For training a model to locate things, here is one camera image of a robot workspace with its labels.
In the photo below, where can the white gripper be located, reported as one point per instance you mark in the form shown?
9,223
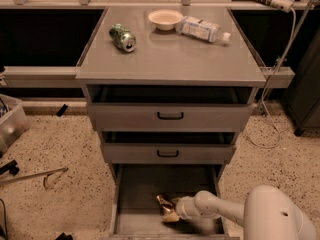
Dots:
183,207

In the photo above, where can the orange soda can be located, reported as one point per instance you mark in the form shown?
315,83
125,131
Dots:
166,206

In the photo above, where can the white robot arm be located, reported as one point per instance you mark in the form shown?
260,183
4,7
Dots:
267,214

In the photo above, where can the bottom grey drawer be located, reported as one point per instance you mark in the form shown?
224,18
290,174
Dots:
136,213

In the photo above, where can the grey drawer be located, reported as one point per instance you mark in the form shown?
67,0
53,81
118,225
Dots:
136,213
167,147
169,108

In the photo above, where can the middle grey drawer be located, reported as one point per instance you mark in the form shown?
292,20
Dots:
167,147

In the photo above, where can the top grey drawer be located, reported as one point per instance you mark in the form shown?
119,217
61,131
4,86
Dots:
169,108

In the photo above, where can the grey drawer cabinet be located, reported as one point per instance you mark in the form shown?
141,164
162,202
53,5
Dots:
165,58

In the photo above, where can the green soda can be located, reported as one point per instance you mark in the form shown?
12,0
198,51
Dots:
122,38

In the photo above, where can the metal grabber stick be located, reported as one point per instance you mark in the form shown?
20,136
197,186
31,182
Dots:
46,174

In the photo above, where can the small black block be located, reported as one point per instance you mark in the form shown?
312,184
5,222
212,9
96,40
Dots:
62,110

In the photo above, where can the dark cabinet at right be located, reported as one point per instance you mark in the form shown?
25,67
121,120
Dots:
303,95

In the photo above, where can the black clamp tool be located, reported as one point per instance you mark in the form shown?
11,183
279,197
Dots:
10,167

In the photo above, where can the clear plastic bin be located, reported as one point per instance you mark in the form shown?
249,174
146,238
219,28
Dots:
13,121

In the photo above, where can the clear plastic water bottle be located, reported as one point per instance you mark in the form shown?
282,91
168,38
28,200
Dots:
203,30

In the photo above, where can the white paper bowl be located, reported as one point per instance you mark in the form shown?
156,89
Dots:
165,19

